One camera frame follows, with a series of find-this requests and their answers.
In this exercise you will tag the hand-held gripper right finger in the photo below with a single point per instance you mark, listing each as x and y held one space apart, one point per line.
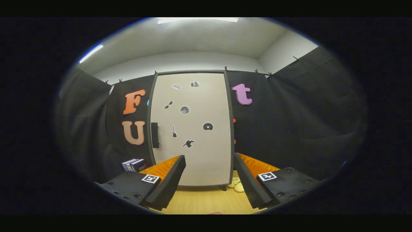
249 183

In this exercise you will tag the white cabinet door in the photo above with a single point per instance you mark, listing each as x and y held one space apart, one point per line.
206 154

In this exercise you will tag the yellow plush toy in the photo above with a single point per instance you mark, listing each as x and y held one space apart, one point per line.
237 186

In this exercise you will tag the ceiling light strip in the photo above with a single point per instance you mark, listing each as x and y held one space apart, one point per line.
91 53

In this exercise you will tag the black backdrop cloth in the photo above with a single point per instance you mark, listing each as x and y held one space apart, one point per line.
289 129

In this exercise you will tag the small stack of books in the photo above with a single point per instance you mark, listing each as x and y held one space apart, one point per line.
135 165

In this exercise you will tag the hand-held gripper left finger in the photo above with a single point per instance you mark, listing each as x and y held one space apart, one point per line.
170 183

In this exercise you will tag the ceiling light panel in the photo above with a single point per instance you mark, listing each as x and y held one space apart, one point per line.
198 20

